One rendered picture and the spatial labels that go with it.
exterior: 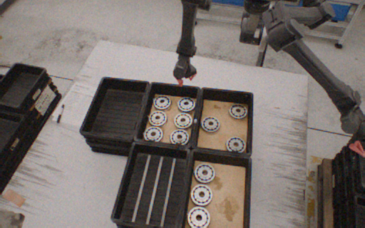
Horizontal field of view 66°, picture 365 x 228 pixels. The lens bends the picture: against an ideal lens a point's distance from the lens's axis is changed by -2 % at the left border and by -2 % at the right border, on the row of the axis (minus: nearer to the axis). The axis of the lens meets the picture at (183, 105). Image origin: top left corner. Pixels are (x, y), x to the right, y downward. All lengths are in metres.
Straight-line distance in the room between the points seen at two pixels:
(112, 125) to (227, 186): 0.72
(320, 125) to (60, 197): 2.18
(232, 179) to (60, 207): 0.91
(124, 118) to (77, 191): 0.47
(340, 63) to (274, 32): 2.46
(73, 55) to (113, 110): 1.79
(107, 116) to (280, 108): 1.08
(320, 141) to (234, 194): 1.43
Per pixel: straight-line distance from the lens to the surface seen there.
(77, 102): 2.02
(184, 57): 1.32
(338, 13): 3.36
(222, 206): 1.44
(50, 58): 3.51
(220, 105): 1.70
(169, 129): 1.61
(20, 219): 1.79
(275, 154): 1.74
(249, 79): 2.03
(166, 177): 1.49
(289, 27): 1.00
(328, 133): 2.82
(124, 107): 1.74
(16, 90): 2.62
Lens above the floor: 2.21
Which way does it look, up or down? 54 degrees down
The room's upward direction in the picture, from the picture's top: 3 degrees counter-clockwise
